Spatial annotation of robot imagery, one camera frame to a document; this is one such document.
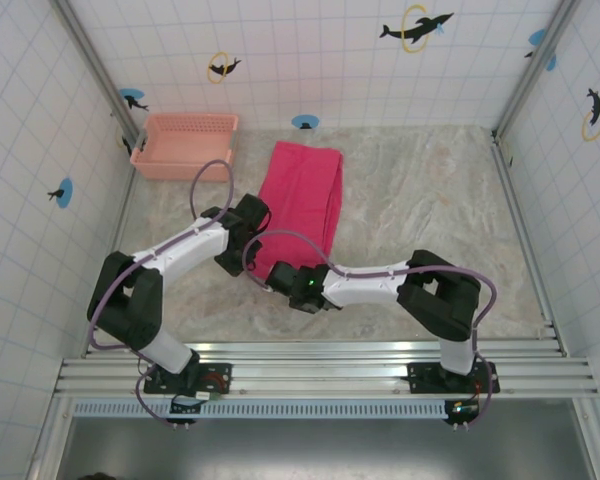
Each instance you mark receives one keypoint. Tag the magenta long pants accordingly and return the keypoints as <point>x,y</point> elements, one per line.
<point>300,200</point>

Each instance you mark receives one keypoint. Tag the pink plastic basket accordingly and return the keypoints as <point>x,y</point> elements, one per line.
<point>180,169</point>

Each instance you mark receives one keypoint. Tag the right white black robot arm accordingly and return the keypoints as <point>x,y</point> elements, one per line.
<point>365,290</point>

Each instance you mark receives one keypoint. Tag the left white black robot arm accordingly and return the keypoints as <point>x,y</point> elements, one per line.
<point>180,250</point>

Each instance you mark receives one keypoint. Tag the blue oval dolphin sticker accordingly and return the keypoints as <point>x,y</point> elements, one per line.
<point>130,95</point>
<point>537,36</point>
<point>305,121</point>
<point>66,192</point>

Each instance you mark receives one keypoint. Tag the grey metal sheet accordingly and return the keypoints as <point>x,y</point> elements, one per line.
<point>330,450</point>

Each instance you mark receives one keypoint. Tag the black connector board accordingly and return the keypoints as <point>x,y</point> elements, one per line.
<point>462,410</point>
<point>185,407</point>

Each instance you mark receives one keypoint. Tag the person's head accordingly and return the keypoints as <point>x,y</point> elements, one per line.
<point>95,476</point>

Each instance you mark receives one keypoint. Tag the aluminium mounting rail frame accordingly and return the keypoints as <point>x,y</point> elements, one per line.
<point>320,370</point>

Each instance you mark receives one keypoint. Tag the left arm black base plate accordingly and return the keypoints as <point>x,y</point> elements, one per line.
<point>228,369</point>

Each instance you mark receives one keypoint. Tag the aluminium side rail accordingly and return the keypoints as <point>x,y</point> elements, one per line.
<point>126,200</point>
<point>516,210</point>

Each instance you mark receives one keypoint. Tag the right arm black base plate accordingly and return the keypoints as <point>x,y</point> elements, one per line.
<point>420,375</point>

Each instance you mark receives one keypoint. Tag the aluminium corner post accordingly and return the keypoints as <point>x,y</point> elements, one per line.
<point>557,27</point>
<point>95,60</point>

